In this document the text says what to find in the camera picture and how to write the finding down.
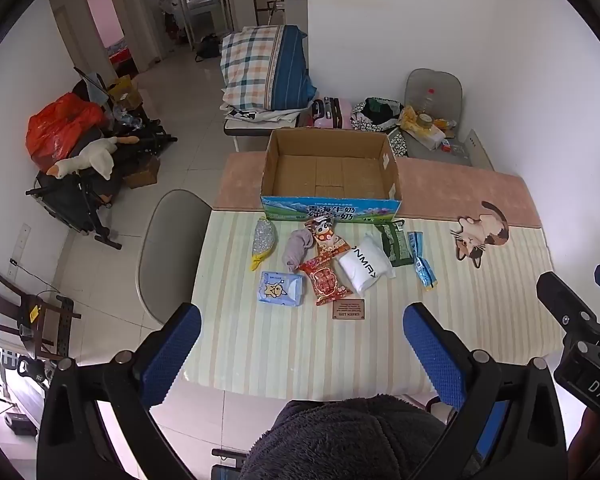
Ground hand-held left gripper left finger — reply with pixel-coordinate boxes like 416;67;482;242
36;302;202;480

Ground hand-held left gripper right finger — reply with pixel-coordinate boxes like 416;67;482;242
402;302;568;480

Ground slender blue packet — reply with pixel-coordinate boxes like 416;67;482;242
406;231;439;292

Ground white pillow packet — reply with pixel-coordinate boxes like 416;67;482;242
337;232;397;296

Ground green packet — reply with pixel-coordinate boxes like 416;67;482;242
375;220;417;267

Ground blue tissue pack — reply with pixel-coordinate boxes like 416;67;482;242
258;271;306;307

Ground red snack packet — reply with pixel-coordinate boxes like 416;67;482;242
298;256;355;307

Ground silver scouring pad packet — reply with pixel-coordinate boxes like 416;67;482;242
251;217;277;272

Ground cartoon print snack packet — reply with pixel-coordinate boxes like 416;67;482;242
304;213;351;261

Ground grey socks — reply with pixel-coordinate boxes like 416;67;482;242
282;228;315;274

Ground striped cat print table mat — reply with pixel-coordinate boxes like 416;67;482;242
182;152;556;401

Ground grey shell chair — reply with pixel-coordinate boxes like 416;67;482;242
137;189;213;326

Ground person's dark fleece clothing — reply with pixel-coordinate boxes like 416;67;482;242
242;394;451;480

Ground white leaning board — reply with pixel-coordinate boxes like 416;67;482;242
465;129;495;171

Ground small brown cardboard box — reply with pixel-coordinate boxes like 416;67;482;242
122;155;161;189

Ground black folded stroller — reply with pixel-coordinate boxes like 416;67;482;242
25;170;123;251

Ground white tissue pack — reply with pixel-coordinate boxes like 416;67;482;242
412;122;446;151

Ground white goose plush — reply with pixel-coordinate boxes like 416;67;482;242
47;137;140;181

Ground black tripod bundle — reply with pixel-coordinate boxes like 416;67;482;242
107;125;178;156

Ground clear bottle with red cap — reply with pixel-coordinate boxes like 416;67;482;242
420;88;438;121

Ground yellow plastic bag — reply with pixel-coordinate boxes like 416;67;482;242
397;106;421;133

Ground white folding table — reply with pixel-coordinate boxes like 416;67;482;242
223;105;311;153

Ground grey padded chair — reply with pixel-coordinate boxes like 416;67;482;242
397;68;473;166

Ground black white patterned bag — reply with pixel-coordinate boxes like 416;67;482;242
350;96;408;158

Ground pink suitcase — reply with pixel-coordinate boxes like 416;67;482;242
307;97;355;131

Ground orange plastic bag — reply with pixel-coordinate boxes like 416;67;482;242
26;92;108;171

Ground yellow cardboard box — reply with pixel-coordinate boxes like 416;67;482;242
105;75;143;108

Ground plaid and blue folded quilt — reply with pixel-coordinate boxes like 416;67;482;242
219;25;318;111

